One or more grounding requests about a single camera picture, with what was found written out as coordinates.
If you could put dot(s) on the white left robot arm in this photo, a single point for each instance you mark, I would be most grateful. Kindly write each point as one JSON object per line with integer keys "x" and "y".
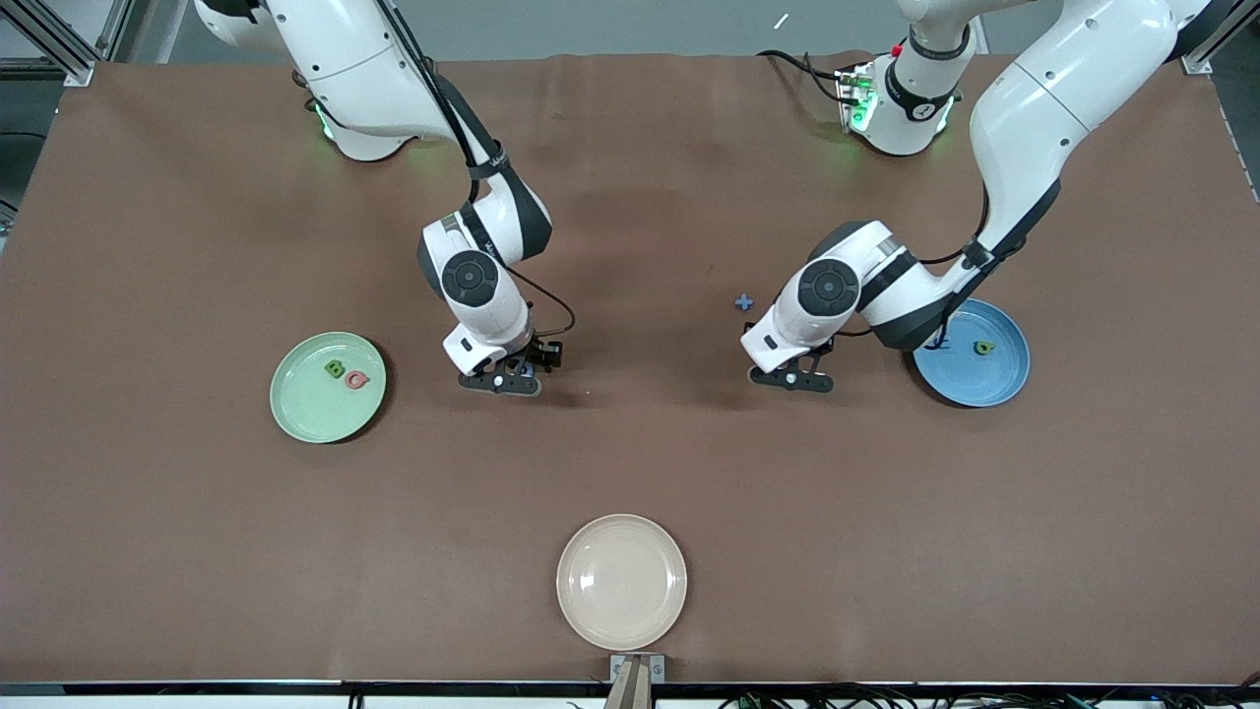
{"x": 1043, "y": 108}

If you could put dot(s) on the grey metal mount bracket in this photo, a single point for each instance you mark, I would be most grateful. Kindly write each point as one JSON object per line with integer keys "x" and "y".
{"x": 617, "y": 670}

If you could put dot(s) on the aluminium frame post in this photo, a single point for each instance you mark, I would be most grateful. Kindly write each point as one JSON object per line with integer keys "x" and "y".
{"x": 44, "y": 44}
{"x": 1196, "y": 61}

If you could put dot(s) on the beige plate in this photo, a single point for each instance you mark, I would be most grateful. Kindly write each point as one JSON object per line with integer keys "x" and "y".
{"x": 621, "y": 582}

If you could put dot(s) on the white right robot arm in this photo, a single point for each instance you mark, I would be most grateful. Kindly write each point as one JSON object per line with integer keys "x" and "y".
{"x": 345, "y": 59}

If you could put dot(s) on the pink letter Q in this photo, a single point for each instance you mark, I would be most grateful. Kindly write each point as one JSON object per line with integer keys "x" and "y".
{"x": 356, "y": 380}

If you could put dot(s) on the green plate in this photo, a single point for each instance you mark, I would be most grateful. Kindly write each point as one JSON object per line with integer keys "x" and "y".
{"x": 315, "y": 409}

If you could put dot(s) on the blue plate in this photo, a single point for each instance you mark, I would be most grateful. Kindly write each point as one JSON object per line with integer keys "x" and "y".
{"x": 984, "y": 379}

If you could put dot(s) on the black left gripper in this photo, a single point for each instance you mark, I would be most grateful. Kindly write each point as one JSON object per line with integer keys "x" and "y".
{"x": 825, "y": 348}

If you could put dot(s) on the brown table mat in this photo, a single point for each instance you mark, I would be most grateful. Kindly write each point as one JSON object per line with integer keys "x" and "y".
{"x": 197, "y": 551}

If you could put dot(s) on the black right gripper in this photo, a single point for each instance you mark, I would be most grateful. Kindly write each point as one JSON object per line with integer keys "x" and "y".
{"x": 540, "y": 354}

